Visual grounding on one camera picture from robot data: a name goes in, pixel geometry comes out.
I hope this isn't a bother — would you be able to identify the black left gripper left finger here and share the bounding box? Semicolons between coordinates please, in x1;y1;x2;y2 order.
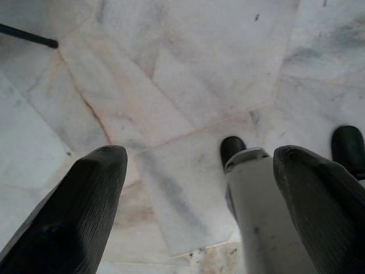
0;144;128;274

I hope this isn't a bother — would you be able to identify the grey left robot leg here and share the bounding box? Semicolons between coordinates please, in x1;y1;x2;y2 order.
223;147;314;274

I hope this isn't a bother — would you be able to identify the black right robot foot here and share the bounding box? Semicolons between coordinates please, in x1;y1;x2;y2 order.
331;125;365;181

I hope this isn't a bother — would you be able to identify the black robot foot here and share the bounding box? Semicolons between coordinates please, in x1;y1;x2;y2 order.
331;125;365;181
220;135;248;170

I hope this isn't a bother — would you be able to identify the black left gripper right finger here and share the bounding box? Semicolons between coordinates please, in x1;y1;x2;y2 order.
273;144;365;274

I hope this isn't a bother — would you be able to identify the thin black rod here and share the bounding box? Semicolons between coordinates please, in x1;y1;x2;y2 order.
0;23;59;49

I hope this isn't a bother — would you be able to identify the black left robot foot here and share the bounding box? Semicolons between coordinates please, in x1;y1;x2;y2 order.
220;135;248;170

